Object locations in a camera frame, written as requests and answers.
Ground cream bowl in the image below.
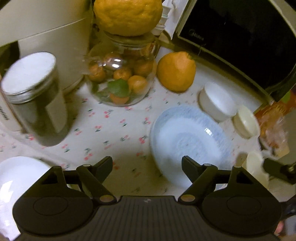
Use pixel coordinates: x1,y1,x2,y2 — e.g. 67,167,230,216
233,105,260,139
242,151,269,190

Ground white air fryer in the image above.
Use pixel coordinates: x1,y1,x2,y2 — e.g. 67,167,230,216
1,0,93,94

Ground blue patterned plate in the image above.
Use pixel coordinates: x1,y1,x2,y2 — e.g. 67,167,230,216
149,105,233,189

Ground white bowl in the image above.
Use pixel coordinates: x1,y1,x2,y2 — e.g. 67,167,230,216
199,82,238,123

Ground black microwave oven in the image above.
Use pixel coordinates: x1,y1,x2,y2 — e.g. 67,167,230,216
176,1,295,101

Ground orange pomelo on table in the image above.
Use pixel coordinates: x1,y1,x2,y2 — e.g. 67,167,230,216
157,51,196,93

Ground large yellow pomelo on jar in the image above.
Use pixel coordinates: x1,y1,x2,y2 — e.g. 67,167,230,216
93,0,163,37

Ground glass jar of tangerines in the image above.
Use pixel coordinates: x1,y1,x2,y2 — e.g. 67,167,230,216
85,31,157,106

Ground plastic bag of snacks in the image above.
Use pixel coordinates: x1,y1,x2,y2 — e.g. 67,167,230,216
255,88,295,159

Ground white swirl plate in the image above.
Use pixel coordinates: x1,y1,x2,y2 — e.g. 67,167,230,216
1,156,50,240

